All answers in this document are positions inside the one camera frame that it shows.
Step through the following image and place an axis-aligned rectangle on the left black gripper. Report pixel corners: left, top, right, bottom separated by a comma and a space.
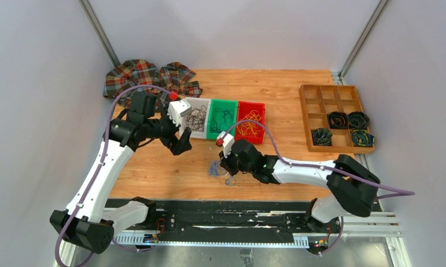
144, 104, 193, 155

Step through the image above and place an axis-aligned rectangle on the cable ball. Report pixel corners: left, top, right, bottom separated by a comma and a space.
207, 161, 236, 186

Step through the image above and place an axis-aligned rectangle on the yellow thin cable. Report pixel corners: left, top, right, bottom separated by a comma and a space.
237, 110, 264, 140

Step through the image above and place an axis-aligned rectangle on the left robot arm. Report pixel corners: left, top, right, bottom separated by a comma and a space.
50, 92, 192, 254

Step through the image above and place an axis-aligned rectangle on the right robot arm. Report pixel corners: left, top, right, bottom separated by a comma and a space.
216, 139, 380, 233

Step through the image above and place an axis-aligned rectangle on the white plastic bin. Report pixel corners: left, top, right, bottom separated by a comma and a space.
179, 97, 212, 139

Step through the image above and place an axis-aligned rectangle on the red plastic bin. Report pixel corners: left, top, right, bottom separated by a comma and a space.
235, 101, 266, 145

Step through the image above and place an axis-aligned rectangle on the green plastic bin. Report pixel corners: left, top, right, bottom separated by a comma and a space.
207, 98, 238, 140

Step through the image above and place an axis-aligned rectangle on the plaid flannel shirt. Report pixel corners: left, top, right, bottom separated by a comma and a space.
102, 60, 203, 99

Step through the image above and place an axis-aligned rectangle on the wooden compartment tray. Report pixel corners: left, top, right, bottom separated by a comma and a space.
299, 84, 375, 154

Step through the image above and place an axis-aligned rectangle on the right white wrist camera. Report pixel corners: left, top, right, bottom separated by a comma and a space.
215, 132, 234, 158

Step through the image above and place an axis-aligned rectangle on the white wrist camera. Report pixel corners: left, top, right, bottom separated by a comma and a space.
215, 132, 234, 158
167, 99, 192, 127

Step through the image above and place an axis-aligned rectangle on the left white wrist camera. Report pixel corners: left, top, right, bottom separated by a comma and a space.
167, 99, 192, 127

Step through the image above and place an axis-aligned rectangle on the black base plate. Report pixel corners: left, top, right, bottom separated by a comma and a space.
104, 199, 342, 244

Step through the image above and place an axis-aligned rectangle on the aluminium frame rail front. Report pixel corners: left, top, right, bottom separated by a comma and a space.
53, 207, 411, 267

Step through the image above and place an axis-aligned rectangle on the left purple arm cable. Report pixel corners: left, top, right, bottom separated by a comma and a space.
54, 84, 179, 267

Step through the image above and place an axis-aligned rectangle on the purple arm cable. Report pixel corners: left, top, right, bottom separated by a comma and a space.
54, 84, 179, 267
215, 119, 416, 256

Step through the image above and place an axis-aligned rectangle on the right aluminium corner post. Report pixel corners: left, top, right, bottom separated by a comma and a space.
337, 0, 390, 84

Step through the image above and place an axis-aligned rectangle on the aluminium corner post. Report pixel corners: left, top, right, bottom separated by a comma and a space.
337, 0, 390, 84
78, 0, 121, 67

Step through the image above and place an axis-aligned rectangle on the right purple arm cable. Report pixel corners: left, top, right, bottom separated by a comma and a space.
215, 119, 416, 256

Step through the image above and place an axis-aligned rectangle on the left aluminium corner post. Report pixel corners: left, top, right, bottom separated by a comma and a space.
78, 0, 121, 67

